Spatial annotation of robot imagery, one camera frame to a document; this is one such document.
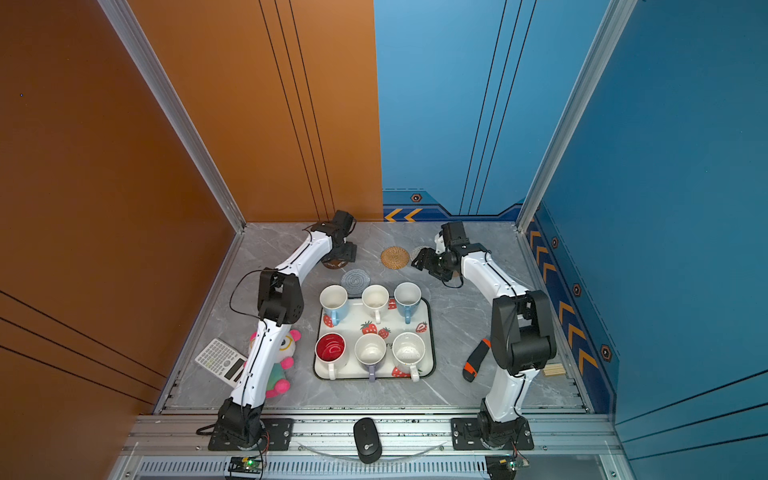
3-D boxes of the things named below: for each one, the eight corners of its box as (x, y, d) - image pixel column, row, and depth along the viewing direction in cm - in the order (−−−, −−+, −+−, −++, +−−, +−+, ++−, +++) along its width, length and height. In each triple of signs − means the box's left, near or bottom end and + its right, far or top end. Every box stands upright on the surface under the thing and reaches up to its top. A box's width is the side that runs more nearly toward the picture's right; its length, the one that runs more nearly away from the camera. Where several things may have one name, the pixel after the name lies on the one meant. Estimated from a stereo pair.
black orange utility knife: (458, 374, 85) (460, 372, 83) (478, 337, 92) (480, 334, 90) (472, 383, 84) (473, 381, 82) (491, 345, 91) (493, 342, 89)
